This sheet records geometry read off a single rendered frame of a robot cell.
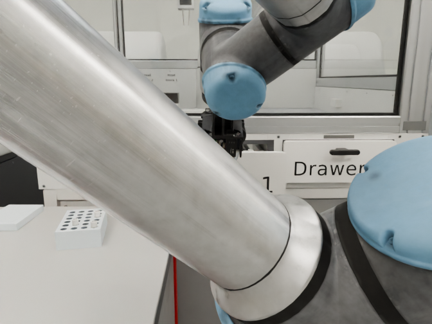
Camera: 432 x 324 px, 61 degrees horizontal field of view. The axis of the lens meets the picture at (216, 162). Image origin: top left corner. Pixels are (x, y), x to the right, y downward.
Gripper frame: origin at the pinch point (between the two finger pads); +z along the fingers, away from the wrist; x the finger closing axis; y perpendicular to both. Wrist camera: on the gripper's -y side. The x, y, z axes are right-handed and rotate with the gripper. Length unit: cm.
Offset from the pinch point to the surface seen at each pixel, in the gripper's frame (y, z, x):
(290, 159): -11.3, 11.8, 18.6
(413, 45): -29, -10, 48
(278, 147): -14.3, 10.6, 15.9
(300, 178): -8.3, 16.0, 21.6
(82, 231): 14.2, 4.2, -26.8
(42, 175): -10.3, 16.5, -45.8
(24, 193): -47, 72, -83
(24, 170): -55, 65, -83
